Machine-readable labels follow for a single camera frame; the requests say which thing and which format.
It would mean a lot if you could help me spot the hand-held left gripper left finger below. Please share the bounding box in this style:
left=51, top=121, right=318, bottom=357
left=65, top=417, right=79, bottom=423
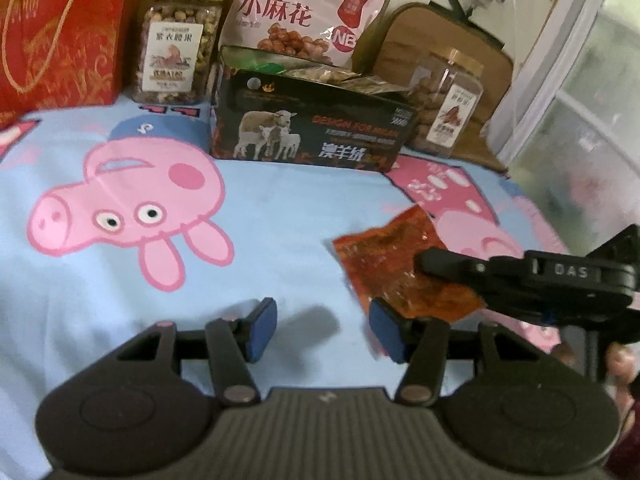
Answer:
left=115, top=297, right=279, bottom=406

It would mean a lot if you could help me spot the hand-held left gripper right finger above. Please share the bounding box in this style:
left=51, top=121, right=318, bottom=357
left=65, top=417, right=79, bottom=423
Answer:
left=369, top=297, right=540, bottom=406

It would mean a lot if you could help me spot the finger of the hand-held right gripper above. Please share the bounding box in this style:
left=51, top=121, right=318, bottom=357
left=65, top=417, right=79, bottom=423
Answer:
left=415, top=248, right=494, bottom=286

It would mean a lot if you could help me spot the red spicy snack packet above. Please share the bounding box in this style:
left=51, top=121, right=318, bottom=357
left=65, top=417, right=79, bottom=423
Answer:
left=332, top=205, right=487, bottom=324

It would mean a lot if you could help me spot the clear yellow-trimmed snack packet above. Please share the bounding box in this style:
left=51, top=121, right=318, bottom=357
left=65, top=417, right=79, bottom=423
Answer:
left=349, top=76, right=402, bottom=97

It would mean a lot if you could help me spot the black cardboard box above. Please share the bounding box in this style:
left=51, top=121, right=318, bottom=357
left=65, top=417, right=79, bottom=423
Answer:
left=209, top=45, right=421, bottom=174

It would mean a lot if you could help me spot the clear nut packet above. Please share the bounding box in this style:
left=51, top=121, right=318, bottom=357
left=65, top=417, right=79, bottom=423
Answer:
left=287, top=65, right=352, bottom=84

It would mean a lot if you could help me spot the narrow bright green packet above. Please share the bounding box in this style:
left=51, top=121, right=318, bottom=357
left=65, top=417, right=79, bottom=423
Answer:
left=250, top=57, right=286, bottom=75

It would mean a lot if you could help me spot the person's right hand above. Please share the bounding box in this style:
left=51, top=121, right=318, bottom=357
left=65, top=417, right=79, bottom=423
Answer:
left=604, top=346, right=640, bottom=443

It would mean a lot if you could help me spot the tall pecan jar gold lid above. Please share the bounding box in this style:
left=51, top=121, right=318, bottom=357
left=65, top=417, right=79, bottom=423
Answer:
left=407, top=47, right=485, bottom=159

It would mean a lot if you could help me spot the frosted glass door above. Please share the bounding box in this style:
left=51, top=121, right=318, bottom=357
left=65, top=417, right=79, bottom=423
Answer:
left=489, top=0, right=640, bottom=263

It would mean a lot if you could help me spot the cartoon pig printed bedsheet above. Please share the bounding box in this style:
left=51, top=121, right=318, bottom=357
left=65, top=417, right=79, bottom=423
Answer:
left=0, top=95, right=640, bottom=461

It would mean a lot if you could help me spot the brown chair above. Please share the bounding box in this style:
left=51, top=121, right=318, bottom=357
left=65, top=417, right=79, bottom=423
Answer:
left=372, top=2, right=516, bottom=172

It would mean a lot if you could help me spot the small nut jar gold lid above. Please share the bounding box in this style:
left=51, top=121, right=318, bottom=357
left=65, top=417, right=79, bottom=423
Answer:
left=131, top=0, right=227, bottom=106

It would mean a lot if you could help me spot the large white snack bag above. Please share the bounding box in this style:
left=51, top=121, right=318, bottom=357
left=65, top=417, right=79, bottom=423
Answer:
left=220, top=0, right=386, bottom=69

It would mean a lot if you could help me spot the red gift box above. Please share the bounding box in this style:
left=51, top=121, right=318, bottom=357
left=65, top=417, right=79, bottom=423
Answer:
left=0, top=0, right=137, bottom=129

